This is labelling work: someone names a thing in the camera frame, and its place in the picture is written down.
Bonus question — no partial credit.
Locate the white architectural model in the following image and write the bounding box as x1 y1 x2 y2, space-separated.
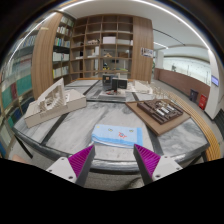
24 79 87 128

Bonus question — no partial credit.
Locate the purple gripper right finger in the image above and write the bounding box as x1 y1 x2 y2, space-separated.
133 144 182 185

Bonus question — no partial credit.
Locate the wall monitor screen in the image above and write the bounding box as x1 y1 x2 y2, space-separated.
211 75 219 87

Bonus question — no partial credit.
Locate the wooden bookshelf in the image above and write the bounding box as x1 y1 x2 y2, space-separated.
70 14 154 82

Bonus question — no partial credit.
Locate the wall poster sign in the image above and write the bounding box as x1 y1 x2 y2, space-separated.
140 48 153 58

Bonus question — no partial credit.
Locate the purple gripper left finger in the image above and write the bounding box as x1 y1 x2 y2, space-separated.
47 145 95 187

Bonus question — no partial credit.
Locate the small white model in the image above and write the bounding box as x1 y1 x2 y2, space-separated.
127 80 152 94

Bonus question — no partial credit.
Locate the dark grey building model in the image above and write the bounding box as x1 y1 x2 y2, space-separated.
99 74 128 100

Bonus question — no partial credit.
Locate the side bookshelf with books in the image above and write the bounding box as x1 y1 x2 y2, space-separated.
0 12 74 158

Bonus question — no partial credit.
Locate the red fire cabinet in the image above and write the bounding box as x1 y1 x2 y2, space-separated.
198 94 208 110

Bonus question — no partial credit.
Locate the brown model on wooden board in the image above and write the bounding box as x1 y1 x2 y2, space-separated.
126 99 190 136

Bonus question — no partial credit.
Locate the light blue folded towel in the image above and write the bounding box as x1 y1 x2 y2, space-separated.
92 124 143 148

